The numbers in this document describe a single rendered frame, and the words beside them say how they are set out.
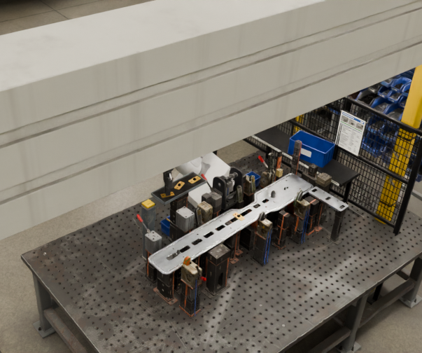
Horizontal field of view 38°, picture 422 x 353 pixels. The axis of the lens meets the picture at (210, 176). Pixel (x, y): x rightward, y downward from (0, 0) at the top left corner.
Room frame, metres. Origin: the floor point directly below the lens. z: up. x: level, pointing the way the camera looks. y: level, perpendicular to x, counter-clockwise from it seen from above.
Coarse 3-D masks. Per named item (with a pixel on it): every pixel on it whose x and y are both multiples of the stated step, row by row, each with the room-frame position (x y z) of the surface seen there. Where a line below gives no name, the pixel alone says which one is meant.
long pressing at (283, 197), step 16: (288, 176) 3.60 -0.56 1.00; (288, 192) 3.42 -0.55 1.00; (304, 192) 3.44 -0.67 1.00; (272, 208) 3.23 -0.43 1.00; (208, 224) 3.01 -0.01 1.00; (224, 224) 3.03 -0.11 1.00; (240, 224) 3.04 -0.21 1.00; (176, 240) 2.84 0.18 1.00; (192, 240) 2.85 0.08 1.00; (208, 240) 2.86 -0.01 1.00; (160, 256) 2.69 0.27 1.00; (176, 256) 2.70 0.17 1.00; (192, 256) 2.71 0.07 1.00
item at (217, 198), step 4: (212, 192) 3.26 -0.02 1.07; (212, 196) 3.21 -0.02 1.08; (216, 196) 3.21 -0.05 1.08; (220, 196) 3.22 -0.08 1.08; (212, 200) 3.20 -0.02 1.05; (216, 200) 3.18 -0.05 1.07; (220, 200) 3.21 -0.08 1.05; (212, 204) 3.19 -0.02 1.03; (216, 204) 3.18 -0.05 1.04; (220, 204) 3.21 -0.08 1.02; (216, 208) 3.18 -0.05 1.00; (220, 208) 3.21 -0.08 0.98; (216, 212) 3.19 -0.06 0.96; (212, 216) 3.19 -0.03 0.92; (216, 216) 3.20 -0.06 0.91; (216, 228) 3.20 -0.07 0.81
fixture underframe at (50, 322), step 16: (400, 272) 3.52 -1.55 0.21; (416, 272) 3.42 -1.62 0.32; (400, 288) 3.33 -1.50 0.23; (416, 288) 3.42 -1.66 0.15; (48, 304) 2.91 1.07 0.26; (352, 304) 2.86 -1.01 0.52; (384, 304) 3.15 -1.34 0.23; (416, 304) 3.39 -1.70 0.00; (48, 320) 2.82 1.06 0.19; (336, 320) 3.00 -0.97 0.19; (352, 320) 2.90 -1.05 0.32; (368, 320) 3.03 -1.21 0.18; (64, 336) 2.66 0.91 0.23; (336, 336) 2.82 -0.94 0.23; (352, 336) 2.90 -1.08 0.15; (80, 352) 2.54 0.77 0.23; (320, 352) 2.67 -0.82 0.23; (352, 352) 2.87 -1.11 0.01
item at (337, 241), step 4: (340, 208) 3.29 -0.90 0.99; (336, 212) 3.29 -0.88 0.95; (340, 212) 3.27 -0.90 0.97; (344, 212) 3.29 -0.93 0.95; (336, 216) 3.29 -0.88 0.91; (340, 216) 3.26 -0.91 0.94; (336, 220) 3.29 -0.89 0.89; (340, 220) 3.28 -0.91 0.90; (336, 224) 3.28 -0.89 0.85; (340, 224) 3.30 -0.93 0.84; (332, 228) 3.29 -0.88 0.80; (336, 228) 3.28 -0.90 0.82; (340, 228) 3.30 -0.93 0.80; (332, 232) 3.29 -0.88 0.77; (336, 232) 3.27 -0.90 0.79; (328, 236) 3.32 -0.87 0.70; (332, 236) 3.28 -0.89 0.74; (336, 236) 3.27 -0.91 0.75; (332, 240) 3.28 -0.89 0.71; (336, 240) 3.27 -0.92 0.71; (340, 240) 3.28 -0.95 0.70
